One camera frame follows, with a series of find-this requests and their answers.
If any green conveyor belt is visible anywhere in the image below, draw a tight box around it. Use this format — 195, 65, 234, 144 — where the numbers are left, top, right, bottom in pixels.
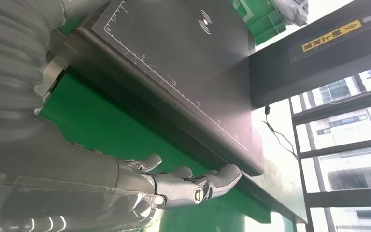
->
38, 68, 271, 232

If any green plastic crate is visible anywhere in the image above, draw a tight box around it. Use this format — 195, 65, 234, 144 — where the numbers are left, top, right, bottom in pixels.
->
231, 0, 287, 46

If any black scanner column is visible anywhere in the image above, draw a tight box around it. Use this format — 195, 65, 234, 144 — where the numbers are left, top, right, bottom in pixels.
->
248, 0, 371, 109

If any black yellow column label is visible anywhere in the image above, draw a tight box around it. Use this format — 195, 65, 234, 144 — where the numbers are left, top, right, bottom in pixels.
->
301, 19, 362, 53

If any aluminium conveyor side rail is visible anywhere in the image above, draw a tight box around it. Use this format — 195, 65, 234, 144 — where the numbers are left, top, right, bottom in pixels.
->
33, 28, 75, 113

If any black scanner base plate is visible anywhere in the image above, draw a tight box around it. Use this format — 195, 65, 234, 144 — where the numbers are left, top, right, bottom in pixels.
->
65, 0, 266, 177

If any thin black scanner cable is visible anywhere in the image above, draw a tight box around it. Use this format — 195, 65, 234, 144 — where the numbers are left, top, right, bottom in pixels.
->
263, 105, 299, 160

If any black window frame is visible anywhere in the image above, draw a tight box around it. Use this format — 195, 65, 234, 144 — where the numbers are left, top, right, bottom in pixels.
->
288, 63, 371, 232

